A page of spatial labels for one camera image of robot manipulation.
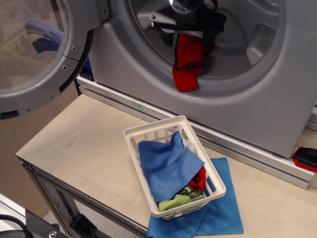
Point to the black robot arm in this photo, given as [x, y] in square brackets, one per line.
[190, 5]

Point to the red cloth with dark trim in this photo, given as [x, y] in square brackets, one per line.
[190, 54]

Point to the green cloth in basket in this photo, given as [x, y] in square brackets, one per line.
[177, 201]

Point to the blue paper towel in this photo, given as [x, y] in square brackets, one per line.
[218, 217]

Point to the red cloth in basket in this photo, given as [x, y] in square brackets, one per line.
[197, 183]

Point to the grey toy washing machine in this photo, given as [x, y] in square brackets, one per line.
[259, 85]

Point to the black base with cable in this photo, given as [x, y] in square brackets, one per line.
[34, 227]

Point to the grey round washer door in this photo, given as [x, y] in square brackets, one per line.
[43, 46]

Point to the white plastic basket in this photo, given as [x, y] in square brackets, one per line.
[162, 131]

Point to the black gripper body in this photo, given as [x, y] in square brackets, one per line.
[202, 19]

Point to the metal table frame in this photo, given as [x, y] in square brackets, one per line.
[63, 199]

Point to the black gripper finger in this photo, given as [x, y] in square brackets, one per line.
[209, 37]
[167, 36]

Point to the aluminium profile rail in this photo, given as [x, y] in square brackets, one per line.
[266, 161]

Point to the blue cloth in basket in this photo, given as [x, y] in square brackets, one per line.
[168, 167]

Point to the red and black clamp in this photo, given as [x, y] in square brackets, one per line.
[306, 158]

